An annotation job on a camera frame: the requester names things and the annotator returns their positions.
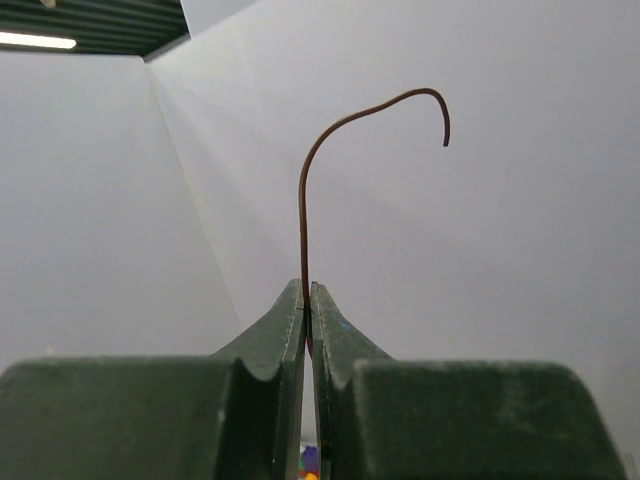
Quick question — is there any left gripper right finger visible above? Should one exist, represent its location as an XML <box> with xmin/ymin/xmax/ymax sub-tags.
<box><xmin>309</xmin><ymin>284</ymin><xmax>625</xmax><ymax>479</ymax></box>

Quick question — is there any colourful toy block train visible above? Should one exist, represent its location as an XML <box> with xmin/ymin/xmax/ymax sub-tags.
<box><xmin>298</xmin><ymin>445</ymin><xmax>320</xmax><ymax>480</ymax></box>

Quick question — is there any dark brown thin wire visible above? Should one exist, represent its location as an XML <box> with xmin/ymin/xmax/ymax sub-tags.
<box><xmin>297</xmin><ymin>87</ymin><xmax>451</xmax><ymax>361</ymax></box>

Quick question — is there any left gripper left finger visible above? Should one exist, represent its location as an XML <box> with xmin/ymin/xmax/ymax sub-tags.
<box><xmin>1</xmin><ymin>280</ymin><xmax>305</xmax><ymax>479</ymax></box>

